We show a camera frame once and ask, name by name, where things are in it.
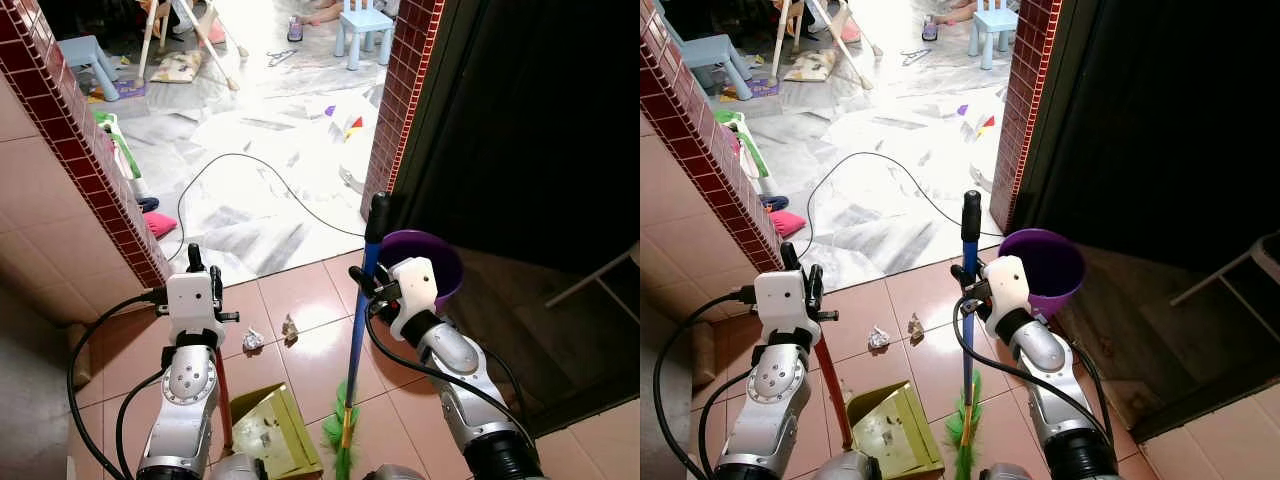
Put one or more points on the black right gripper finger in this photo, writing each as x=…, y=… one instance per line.
x=962, y=294
x=960, y=273
x=364, y=294
x=362, y=275

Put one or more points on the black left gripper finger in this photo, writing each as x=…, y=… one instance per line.
x=815, y=282
x=219, y=282

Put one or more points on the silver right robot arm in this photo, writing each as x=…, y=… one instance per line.
x=1040, y=350
x=450, y=350

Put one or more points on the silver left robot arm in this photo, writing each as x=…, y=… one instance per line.
x=775, y=385
x=188, y=385

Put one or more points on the purple floor mat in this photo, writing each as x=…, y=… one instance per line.
x=760, y=88
x=125, y=90

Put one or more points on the patterned floor cushion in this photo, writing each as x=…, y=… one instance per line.
x=812, y=66
x=178, y=67

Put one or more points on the crumpled white paper ball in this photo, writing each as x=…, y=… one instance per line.
x=878, y=339
x=253, y=341

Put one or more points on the crumpled brownish paper scrap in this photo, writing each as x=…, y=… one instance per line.
x=915, y=328
x=290, y=330

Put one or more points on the pink cloth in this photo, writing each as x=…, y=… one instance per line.
x=160, y=224
x=788, y=223

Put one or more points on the purple plastic bucket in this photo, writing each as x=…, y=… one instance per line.
x=445, y=262
x=1055, y=265

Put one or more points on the dark blue slipper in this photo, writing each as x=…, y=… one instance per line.
x=774, y=203
x=149, y=205

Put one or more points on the red yellow paper scrap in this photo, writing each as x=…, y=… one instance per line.
x=354, y=128
x=987, y=126

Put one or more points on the grey robot left leg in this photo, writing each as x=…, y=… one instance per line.
x=236, y=469
x=845, y=468

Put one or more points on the grey robot leg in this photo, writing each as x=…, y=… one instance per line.
x=845, y=468
x=236, y=469
x=395, y=473
x=1012, y=472

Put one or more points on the green white plastic mop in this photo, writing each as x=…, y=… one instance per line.
x=120, y=145
x=748, y=140

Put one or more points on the grey robot right leg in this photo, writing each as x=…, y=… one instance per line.
x=395, y=473
x=1012, y=472

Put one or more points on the thin clothes hanger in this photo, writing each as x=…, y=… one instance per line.
x=280, y=58
x=914, y=57

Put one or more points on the white baby high chair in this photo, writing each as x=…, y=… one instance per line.
x=845, y=50
x=215, y=50

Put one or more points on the small blue pink shoe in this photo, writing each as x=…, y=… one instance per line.
x=295, y=30
x=930, y=30

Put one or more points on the light blue plastic stool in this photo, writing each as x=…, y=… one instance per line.
x=710, y=50
x=80, y=50

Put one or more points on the light blue child chair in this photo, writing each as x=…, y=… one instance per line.
x=362, y=20
x=992, y=20

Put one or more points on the person bare foot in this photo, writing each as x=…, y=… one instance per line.
x=957, y=13
x=322, y=13

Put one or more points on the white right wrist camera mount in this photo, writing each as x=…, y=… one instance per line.
x=1008, y=285
x=412, y=285

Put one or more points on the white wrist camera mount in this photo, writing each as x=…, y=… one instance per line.
x=412, y=285
x=193, y=300
x=1008, y=285
x=782, y=298

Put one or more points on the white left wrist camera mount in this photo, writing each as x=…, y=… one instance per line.
x=782, y=298
x=193, y=300

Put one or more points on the white metal rack frame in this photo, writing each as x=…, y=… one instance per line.
x=1215, y=272
x=590, y=280

